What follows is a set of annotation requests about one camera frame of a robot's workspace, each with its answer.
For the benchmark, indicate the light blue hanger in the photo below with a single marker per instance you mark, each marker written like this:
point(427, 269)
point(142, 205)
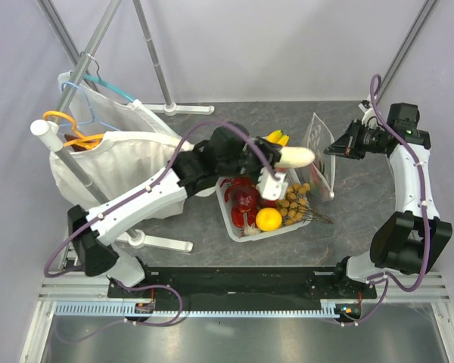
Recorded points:
point(85, 106)

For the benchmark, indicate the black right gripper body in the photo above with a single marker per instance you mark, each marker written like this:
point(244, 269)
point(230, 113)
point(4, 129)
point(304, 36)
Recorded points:
point(362, 139)

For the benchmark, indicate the white garlic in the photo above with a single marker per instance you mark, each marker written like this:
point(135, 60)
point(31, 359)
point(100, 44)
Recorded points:
point(250, 230)

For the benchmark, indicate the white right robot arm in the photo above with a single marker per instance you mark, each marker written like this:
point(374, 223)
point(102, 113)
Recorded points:
point(414, 236)

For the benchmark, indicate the white radish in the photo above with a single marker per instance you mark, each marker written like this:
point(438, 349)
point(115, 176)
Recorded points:
point(294, 157)

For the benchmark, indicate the yellow banana bunch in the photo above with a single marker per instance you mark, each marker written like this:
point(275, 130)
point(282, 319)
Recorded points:
point(278, 137)

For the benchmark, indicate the white shirt on blue hanger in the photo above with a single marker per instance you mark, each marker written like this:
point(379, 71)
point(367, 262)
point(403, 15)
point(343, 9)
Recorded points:
point(133, 117)

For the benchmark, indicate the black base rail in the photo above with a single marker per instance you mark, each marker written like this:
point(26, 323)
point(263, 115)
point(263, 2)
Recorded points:
point(246, 287)

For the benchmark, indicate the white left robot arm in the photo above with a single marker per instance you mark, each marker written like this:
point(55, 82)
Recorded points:
point(229, 153)

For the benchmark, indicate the white cable tray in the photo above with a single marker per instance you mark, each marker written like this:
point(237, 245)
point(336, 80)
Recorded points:
point(134, 310)

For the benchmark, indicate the brown longan bunch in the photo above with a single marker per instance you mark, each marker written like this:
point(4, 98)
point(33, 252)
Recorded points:
point(296, 208)

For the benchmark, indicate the teal hanger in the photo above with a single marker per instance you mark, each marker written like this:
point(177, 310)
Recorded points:
point(110, 86)

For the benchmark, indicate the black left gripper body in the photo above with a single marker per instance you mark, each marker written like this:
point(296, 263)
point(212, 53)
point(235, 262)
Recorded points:
point(252, 162)

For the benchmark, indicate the clear polka dot zip bag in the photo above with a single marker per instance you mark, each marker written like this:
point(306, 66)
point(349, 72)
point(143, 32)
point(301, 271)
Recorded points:
point(318, 136)

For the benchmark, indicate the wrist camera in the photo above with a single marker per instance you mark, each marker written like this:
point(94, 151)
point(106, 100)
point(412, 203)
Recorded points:
point(368, 112)
point(272, 188)

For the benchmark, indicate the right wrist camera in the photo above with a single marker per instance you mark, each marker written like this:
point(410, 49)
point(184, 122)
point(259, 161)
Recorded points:
point(368, 112)

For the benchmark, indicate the white shirt on orange hanger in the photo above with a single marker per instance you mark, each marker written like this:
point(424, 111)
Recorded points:
point(122, 161)

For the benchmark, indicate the metal clothes rack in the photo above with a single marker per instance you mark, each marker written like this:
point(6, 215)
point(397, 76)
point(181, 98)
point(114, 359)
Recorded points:
point(53, 131)

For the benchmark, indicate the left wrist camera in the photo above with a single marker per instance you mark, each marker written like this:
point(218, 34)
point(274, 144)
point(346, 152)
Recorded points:
point(272, 188)

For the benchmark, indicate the orange hanger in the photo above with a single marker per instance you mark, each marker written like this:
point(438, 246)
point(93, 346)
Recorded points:
point(78, 139)

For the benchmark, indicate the orange fruit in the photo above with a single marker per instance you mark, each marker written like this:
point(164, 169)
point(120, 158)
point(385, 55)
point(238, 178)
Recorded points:
point(269, 219)

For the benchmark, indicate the green scallion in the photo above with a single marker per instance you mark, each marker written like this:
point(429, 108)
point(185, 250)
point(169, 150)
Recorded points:
point(316, 179)

